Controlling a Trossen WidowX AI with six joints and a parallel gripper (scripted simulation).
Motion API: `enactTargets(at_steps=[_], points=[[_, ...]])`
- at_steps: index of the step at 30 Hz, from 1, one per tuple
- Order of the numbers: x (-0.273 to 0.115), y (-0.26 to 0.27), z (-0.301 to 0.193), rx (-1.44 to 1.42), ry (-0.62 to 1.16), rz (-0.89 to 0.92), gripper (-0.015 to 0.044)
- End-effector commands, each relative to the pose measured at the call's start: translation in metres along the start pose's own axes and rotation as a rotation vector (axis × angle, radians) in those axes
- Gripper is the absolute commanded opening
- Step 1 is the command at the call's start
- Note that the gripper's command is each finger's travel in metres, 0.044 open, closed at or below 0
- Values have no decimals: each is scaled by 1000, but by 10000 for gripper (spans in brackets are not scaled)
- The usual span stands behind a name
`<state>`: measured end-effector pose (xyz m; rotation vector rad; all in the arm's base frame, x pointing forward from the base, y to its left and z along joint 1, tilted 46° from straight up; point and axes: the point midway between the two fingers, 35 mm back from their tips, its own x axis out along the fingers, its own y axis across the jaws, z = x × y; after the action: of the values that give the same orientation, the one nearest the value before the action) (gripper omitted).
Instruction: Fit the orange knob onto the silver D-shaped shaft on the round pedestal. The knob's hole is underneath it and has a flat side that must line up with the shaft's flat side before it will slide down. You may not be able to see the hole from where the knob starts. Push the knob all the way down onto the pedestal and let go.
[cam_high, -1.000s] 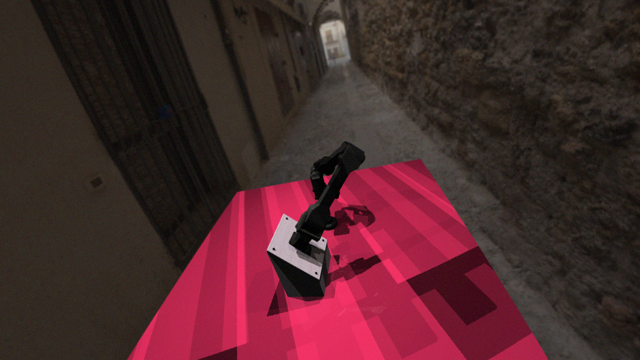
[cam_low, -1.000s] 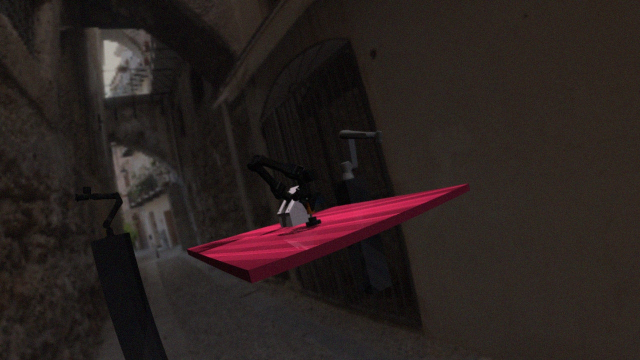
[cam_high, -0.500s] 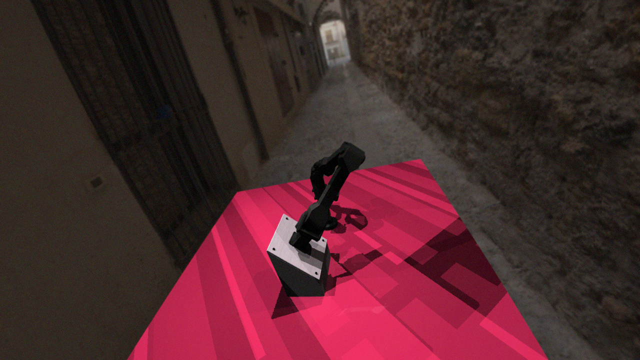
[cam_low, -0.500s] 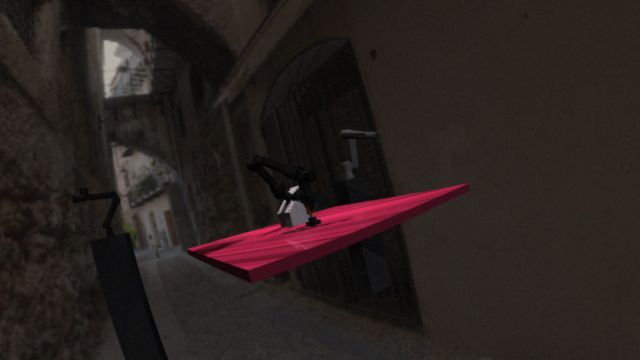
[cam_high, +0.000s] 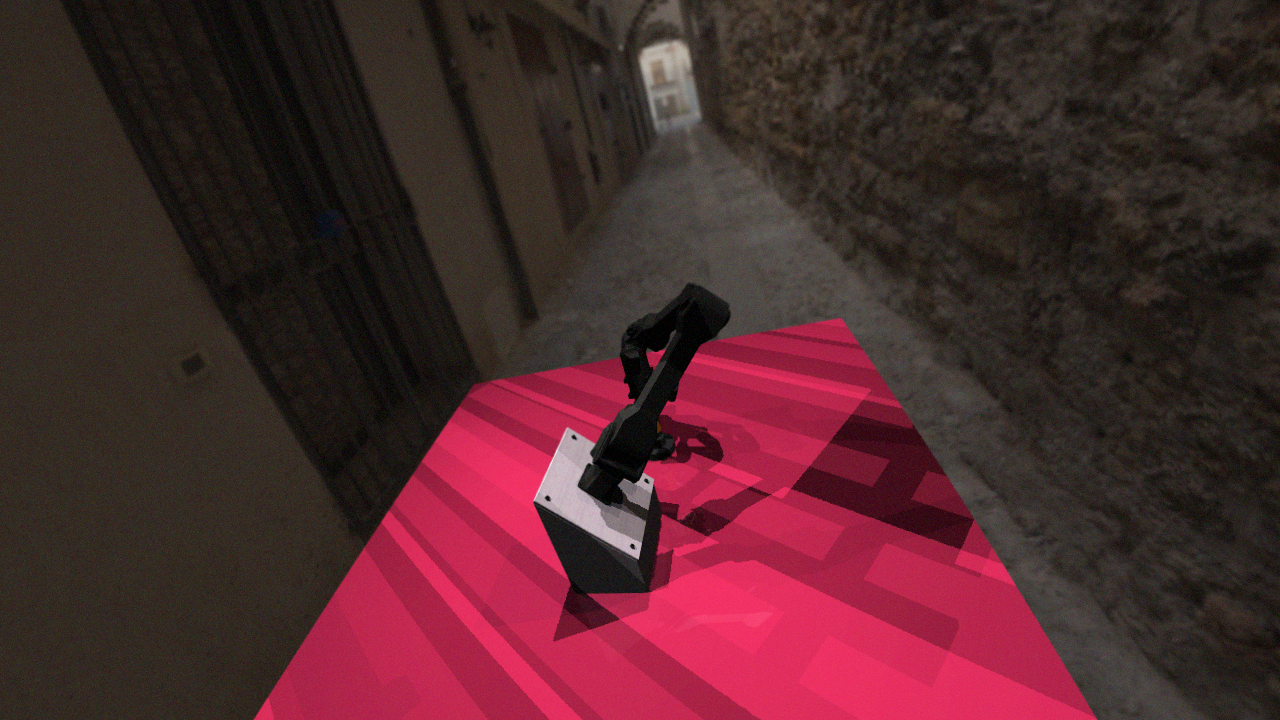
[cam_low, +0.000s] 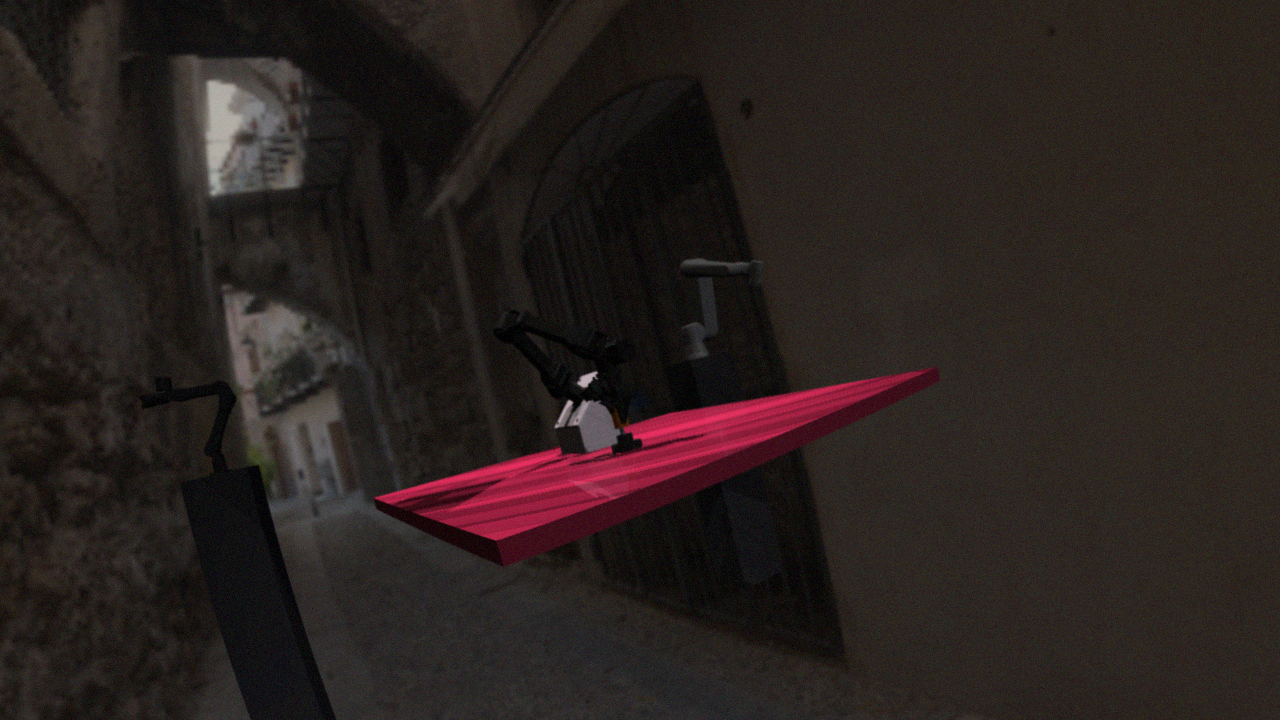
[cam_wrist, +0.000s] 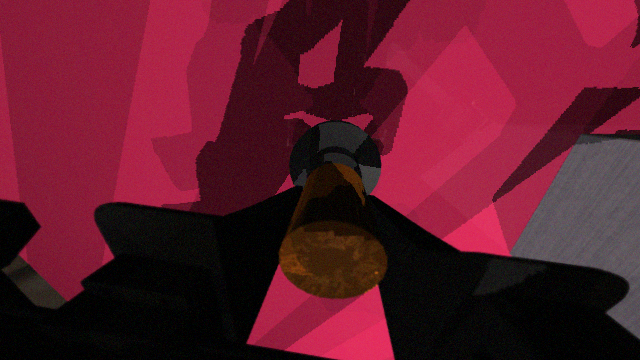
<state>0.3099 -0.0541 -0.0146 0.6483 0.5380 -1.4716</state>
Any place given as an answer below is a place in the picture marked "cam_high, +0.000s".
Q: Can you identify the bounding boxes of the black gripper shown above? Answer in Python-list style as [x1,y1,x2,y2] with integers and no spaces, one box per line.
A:
[625,366,653,409]

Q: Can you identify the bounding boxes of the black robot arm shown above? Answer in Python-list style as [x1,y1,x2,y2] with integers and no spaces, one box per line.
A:
[579,282,731,505]

